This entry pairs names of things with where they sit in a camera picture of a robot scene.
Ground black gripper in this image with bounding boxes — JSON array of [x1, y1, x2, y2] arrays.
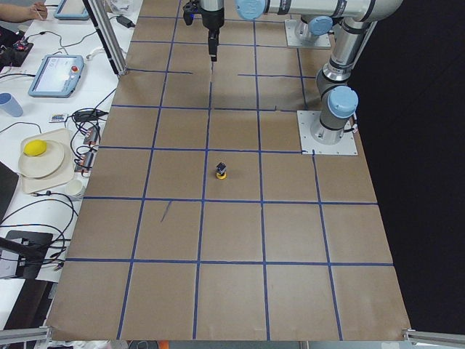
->
[[203, 9, 225, 61]]

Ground yellow push button switch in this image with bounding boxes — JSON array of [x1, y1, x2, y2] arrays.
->
[[215, 162, 227, 180]]

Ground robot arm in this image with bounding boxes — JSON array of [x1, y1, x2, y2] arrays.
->
[[235, 1, 402, 145], [200, 0, 225, 62]]

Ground black device on stand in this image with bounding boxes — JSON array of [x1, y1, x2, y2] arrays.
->
[[1, 230, 53, 279]]

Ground person's hand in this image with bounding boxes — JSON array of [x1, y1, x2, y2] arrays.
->
[[23, 1, 48, 21]]

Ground black power adapter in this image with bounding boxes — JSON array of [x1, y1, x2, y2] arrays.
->
[[116, 15, 135, 28]]

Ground far teach pendant tablet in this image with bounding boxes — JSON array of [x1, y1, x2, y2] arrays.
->
[[54, 0, 89, 20]]

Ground teach pendant tablet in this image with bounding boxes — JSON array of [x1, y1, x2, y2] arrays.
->
[[28, 55, 84, 98], [54, 0, 89, 20]]

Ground near teach pendant tablet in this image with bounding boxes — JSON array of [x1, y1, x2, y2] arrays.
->
[[28, 55, 84, 98]]

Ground small colourful card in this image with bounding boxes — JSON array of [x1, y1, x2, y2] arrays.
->
[[49, 113, 69, 123]]

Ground brown paper table cover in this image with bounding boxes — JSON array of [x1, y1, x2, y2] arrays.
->
[[46, 1, 409, 341]]

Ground beige rectangular tray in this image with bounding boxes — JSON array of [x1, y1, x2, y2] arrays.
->
[[18, 129, 74, 194]]

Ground white paper cup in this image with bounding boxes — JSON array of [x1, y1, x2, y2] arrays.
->
[[65, 179, 86, 201]]

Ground yellow lemon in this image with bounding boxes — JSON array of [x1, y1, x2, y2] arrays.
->
[[23, 140, 47, 157]]

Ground beige round plate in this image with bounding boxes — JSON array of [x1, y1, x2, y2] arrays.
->
[[18, 141, 65, 178]]

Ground light blue plastic cup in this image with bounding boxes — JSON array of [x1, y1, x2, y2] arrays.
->
[[0, 92, 23, 117]]

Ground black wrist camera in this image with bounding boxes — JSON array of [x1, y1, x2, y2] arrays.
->
[[182, 0, 199, 25]]

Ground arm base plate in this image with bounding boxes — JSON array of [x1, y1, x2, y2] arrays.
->
[[297, 111, 358, 156], [284, 20, 331, 50]]

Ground aluminium frame post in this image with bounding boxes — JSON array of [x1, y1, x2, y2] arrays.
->
[[83, 0, 127, 76]]

